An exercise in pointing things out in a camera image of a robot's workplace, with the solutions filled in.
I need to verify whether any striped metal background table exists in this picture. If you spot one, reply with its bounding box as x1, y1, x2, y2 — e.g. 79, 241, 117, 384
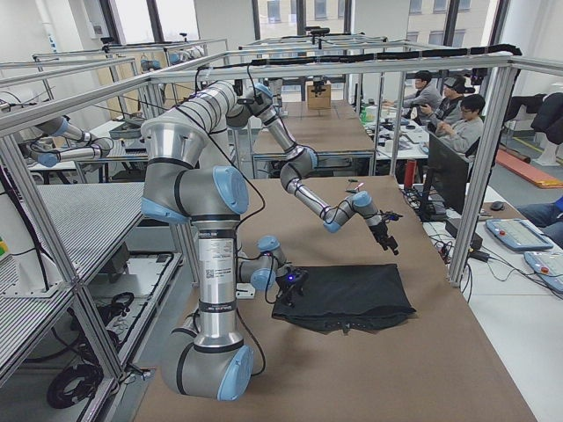
1, 183, 143, 381

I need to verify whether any black computer monitor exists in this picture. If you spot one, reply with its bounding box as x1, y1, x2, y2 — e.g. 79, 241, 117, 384
419, 135, 470, 222

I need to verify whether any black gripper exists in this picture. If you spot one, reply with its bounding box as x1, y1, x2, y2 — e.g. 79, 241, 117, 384
276, 268, 308, 307
369, 222, 399, 256

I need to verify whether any seated person grey sweater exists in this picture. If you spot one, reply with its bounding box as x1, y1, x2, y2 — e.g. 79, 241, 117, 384
435, 94, 486, 161

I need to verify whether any black computer mouse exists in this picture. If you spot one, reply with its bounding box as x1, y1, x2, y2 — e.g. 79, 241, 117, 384
489, 201, 505, 211

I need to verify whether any seated person far back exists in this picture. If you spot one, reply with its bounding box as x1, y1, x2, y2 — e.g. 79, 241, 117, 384
402, 70, 442, 117

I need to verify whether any black jacket on chair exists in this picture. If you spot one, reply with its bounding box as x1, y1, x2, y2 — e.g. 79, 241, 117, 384
503, 92, 563, 145

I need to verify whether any seated person with headset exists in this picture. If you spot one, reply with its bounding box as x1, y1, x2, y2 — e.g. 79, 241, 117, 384
420, 76, 466, 133

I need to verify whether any black graphic t-shirt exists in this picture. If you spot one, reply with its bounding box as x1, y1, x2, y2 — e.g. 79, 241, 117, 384
272, 264, 416, 332

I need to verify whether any white teach pendant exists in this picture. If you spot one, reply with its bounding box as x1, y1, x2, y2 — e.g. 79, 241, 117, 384
523, 251, 563, 294
486, 219, 553, 251

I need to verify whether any cardboard box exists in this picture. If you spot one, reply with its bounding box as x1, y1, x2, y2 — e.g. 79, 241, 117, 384
306, 81, 332, 110

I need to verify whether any aluminium frame cage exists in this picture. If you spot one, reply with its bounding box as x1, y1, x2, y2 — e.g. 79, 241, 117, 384
1, 46, 523, 382

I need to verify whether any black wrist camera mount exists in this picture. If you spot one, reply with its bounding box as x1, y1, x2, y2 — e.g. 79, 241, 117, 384
379, 211, 403, 222

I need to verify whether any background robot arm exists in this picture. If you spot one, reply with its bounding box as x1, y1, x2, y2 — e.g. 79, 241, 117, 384
1, 87, 113, 167

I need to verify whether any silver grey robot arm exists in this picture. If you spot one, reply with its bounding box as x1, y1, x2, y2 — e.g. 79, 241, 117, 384
142, 117, 302, 401
176, 81, 400, 255

